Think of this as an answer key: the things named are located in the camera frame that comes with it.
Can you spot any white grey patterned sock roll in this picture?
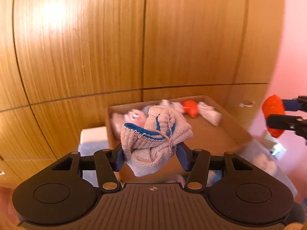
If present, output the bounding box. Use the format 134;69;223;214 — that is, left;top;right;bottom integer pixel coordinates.
197;101;222;126

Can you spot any orange sock ball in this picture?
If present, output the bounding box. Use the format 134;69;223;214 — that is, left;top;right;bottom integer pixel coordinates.
183;100;198;118
261;94;287;139

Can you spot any white light-blue fluffy sock roll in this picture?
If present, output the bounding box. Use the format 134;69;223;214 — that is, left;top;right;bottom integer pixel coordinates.
159;99;185;114

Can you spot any pink knit sock blue trim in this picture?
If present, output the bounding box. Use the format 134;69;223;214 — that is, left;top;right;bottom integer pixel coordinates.
121;105;193;177

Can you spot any cardboard box tray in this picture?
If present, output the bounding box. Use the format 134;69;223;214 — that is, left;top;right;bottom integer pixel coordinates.
106;96;252;183

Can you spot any pink fluffy sock with eyes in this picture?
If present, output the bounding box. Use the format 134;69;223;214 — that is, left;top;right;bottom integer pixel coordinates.
124;109;147;128

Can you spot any metal drawer handle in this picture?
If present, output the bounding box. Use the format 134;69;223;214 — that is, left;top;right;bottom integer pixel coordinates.
238;101;255;108

